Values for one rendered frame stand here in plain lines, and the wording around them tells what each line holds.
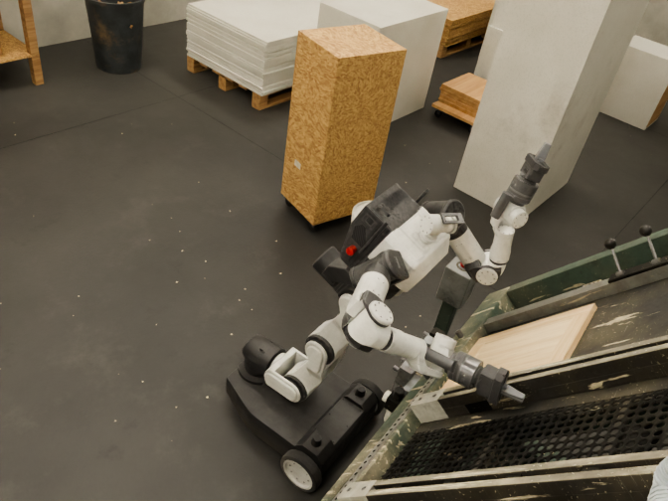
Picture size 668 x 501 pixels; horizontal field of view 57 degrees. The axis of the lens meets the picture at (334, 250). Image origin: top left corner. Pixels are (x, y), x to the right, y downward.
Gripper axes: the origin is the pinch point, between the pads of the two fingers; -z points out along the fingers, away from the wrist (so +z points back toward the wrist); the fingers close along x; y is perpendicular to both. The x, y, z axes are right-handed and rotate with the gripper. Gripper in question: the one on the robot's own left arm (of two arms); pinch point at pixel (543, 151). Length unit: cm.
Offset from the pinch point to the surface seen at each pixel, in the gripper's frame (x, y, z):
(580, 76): -205, -91, -11
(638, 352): 79, -9, 19
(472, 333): 4, -10, 72
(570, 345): 48, -16, 40
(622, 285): 26, -35, 25
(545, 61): -220, -71, -10
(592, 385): 74, -9, 35
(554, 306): 14, -26, 46
